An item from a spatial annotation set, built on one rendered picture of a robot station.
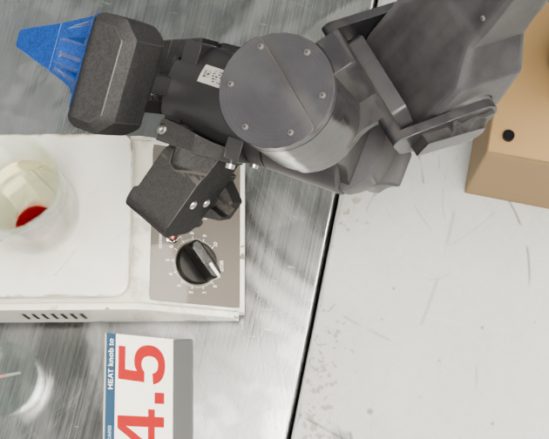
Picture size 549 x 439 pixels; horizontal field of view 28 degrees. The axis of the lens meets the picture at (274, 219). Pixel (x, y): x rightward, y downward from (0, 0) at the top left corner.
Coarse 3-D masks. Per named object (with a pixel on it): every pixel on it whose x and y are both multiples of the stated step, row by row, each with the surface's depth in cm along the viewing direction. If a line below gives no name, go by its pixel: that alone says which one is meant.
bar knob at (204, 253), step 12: (180, 252) 79; (192, 252) 79; (204, 252) 79; (180, 264) 79; (192, 264) 79; (204, 264) 78; (216, 264) 80; (192, 276) 79; (204, 276) 79; (216, 276) 79
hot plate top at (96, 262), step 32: (64, 160) 78; (96, 160) 78; (128, 160) 78; (96, 192) 77; (128, 192) 77; (96, 224) 77; (128, 224) 77; (0, 256) 76; (32, 256) 76; (64, 256) 76; (96, 256) 76; (128, 256) 76; (0, 288) 76; (32, 288) 76; (64, 288) 76; (96, 288) 76; (128, 288) 76
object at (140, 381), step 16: (128, 352) 80; (144, 352) 81; (160, 352) 82; (128, 368) 80; (144, 368) 81; (160, 368) 82; (128, 384) 80; (144, 384) 81; (160, 384) 81; (128, 400) 79; (144, 400) 80; (160, 400) 81; (128, 416) 79; (144, 416) 80; (160, 416) 81; (128, 432) 79; (144, 432) 80; (160, 432) 81
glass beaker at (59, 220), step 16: (0, 144) 71; (16, 144) 71; (32, 144) 70; (0, 160) 73; (16, 160) 74; (48, 160) 73; (64, 192) 72; (48, 208) 69; (64, 208) 72; (32, 224) 69; (48, 224) 71; (64, 224) 74; (16, 240) 72; (32, 240) 72; (48, 240) 74; (64, 240) 76
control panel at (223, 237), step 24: (240, 168) 84; (240, 192) 83; (240, 216) 83; (168, 240) 79; (192, 240) 80; (216, 240) 81; (240, 240) 82; (168, 264) 79; (168, 288) 78; (192, 288) 79; (216, 288) 80
